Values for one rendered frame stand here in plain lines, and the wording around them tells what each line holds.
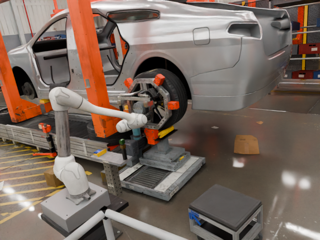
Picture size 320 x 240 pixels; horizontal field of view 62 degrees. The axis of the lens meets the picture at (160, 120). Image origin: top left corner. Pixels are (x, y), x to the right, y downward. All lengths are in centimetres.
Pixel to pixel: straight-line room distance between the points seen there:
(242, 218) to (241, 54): 138
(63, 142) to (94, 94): 85
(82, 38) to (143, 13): 71
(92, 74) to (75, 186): 122
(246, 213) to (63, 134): 146
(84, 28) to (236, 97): 161
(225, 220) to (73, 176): 111
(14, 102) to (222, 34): 323
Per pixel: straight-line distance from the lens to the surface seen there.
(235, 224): 187
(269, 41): 420
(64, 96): 199
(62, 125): 218
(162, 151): 310
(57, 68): 500
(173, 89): 266
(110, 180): 279
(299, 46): 594
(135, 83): 281
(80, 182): 210
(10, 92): 452
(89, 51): 283
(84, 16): 285
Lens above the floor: 155
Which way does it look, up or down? 18 degrees down
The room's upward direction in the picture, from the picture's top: 7 degrees counter-clockwise
